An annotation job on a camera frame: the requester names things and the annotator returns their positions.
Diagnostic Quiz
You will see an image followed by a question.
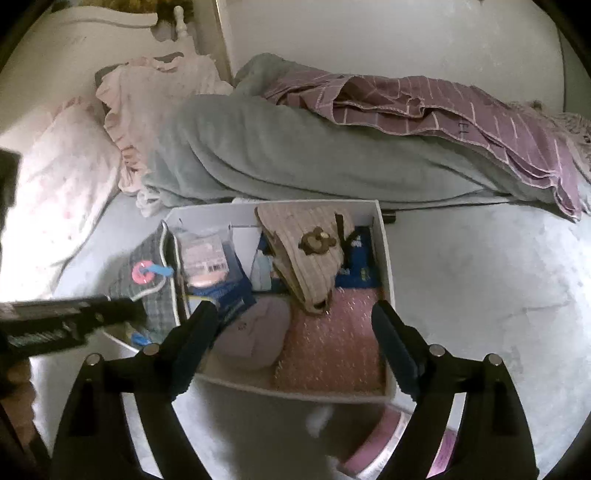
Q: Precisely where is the pink ruffled pillow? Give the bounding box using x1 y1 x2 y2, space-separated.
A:
95 52 233 195

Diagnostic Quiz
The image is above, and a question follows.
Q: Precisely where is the lilac cloud-shaped pad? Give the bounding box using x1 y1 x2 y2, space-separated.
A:
213 296 291 371

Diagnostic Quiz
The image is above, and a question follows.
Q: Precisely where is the pink glitter sponge pad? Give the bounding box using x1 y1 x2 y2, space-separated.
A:
273 288 386 396

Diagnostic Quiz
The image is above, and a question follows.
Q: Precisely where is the pink powder puff packet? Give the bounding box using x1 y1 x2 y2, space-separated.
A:
176 229 230 289

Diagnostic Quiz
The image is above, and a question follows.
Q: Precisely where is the green plaid slipper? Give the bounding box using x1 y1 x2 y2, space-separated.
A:
107 221 187 343

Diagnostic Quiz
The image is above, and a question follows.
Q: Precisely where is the maroon plastic bottle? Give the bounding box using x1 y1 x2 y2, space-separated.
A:
338 405 457 479

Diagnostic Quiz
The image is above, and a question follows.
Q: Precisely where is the purple striped cloth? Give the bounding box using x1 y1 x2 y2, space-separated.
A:
263 69 583 220

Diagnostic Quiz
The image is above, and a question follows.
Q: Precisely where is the white cardboard box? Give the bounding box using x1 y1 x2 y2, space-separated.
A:
161 198 400 406

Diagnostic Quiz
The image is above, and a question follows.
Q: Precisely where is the blue eye mask box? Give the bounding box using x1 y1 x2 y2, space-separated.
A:
182 226 381 322

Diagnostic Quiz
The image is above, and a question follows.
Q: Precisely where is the white floral pillow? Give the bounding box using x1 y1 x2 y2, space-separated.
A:
1 97 121 301

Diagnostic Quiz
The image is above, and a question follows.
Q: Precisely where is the white bed headboard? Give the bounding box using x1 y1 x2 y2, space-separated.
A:
1 6 195 137

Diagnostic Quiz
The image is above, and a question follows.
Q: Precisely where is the grey-green fleece blanket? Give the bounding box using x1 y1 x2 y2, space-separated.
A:
143 54 555 209

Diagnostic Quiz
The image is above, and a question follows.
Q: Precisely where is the person's left hand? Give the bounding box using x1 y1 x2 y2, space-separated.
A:
1 360 36 447

